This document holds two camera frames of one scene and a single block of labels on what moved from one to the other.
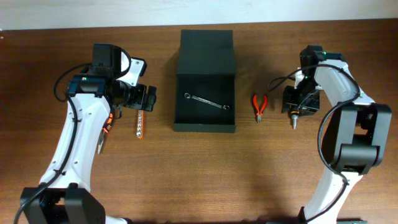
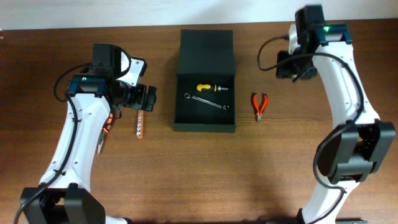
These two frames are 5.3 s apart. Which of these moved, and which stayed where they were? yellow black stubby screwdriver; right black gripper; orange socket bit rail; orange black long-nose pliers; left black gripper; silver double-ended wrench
Moved: yellow black stubby screwdriver; right black gripper
Stayed: silver double-ended wrench; orange black long-nose pliers; left black gripper; orange socket bit rail
